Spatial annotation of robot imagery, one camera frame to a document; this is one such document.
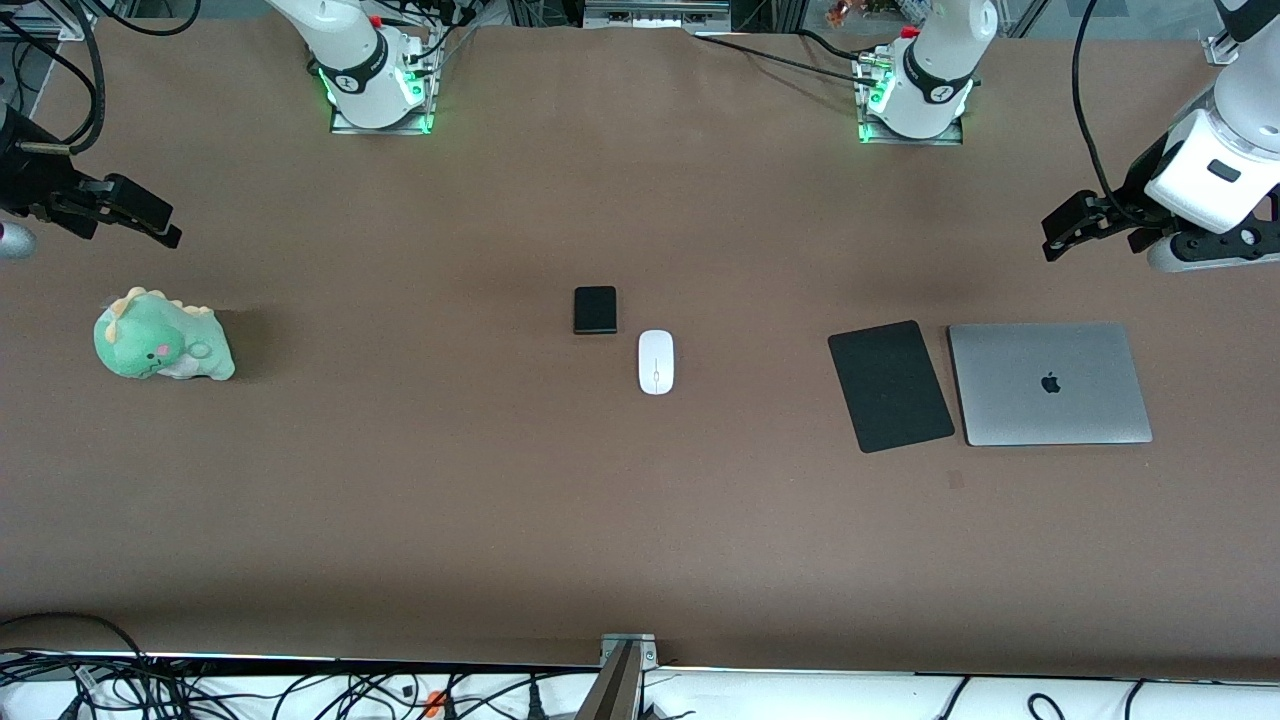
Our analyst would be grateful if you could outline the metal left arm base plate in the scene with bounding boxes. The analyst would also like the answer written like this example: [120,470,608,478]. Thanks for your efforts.
[856,52,967,147]

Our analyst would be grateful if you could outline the black mouse pad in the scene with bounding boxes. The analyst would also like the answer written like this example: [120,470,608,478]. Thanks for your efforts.
[827,320,956,454]

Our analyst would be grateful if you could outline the silver laptop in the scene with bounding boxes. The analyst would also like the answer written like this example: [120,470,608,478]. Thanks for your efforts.
[947,321,1154,447]

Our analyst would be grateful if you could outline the black cable across table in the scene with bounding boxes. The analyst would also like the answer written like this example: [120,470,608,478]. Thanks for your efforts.
[692,28,883,87]

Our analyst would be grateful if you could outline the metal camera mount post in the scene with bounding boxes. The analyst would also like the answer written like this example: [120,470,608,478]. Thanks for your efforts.
[572,632,661,720]

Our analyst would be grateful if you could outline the black phone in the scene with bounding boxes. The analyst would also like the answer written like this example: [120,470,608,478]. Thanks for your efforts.
[573,286,619,336]

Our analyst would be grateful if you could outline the white computer mouse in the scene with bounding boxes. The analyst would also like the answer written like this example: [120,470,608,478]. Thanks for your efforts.
[638,329,676,396]

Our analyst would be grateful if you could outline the grey metal box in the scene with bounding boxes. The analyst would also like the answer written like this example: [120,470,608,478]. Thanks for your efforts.
[582,0,733,31]

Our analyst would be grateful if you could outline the green dinosaur plush toy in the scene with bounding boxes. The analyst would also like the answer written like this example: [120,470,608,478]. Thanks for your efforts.
[93,287,237,383]

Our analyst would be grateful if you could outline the aluminium frame profile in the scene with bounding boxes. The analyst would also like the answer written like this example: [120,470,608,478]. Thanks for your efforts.
[0,0,99,43]

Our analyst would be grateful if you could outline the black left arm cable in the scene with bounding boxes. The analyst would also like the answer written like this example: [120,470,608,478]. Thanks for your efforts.
[1071,0,1233,206]

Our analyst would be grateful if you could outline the black cable bundle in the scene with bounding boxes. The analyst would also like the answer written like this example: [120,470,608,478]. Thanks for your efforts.
[0,612,601,720]

